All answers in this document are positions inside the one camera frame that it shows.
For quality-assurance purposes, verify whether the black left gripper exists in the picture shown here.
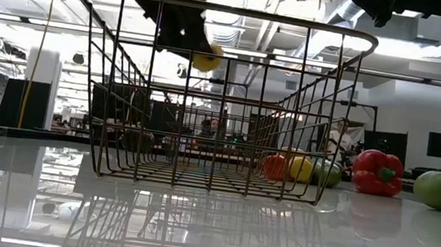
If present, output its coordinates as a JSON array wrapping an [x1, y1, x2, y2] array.
[[101, 0, 222, 63]]

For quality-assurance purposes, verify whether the yellow lemon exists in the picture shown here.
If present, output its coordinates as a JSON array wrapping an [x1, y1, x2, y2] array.
[[191, 42, 226, 75]]

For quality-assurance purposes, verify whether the plain red pepper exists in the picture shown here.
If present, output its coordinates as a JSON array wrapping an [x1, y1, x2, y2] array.
[[260, 152, 292, 183]]

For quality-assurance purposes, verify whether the yellow bell pepper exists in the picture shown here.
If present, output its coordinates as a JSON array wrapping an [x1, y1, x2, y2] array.
[[287, 154, 316, 185]]

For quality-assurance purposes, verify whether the red bell pepper green stem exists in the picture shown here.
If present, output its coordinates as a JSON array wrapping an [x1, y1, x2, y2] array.
[[349, 147, 408, 200]]

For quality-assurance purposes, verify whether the small black hanging device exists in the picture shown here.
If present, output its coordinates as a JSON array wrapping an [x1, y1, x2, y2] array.
[[175, 63, 190, 80]]

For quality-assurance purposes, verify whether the grey ceiling box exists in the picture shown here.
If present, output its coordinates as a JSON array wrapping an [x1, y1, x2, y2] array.
[[414, 14, 441, 42]]

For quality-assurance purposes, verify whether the person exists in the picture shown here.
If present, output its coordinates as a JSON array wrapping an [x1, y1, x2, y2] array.
[[324, 116, 360, 166], [197, 116, 226, 142]]

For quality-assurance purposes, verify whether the white hanging cloth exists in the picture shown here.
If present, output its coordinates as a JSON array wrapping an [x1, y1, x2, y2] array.
[[345, 122, 368, 147]]

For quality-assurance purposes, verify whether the black partition panel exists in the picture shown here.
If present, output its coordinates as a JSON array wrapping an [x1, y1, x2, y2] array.
[[0, 76, 53, 132], [362, 128, 410, 160]]

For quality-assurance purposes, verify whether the white pillar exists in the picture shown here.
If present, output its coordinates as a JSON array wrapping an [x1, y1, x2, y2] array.
[[18, 46, 65, 133]]

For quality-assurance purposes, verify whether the smooth silver ceiling duct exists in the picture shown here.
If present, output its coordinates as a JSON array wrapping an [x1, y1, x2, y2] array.
[[295, 0, 384, 69]]

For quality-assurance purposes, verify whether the ribbed silver ceiling duct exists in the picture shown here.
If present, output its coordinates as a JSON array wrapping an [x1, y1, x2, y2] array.
[[203, 0, 248, 51]]

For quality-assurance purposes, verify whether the grey horizontal metal rail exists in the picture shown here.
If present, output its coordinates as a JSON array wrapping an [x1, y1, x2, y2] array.
[[0, 10, 441, 89]]

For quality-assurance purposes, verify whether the black metal frame stand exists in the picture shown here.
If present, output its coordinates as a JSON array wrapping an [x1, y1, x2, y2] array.
[[314, 96, 380, 168]]

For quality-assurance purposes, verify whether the yellow hanging cable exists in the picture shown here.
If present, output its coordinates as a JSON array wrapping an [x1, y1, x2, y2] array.
[[16, 0, 59, 132]]

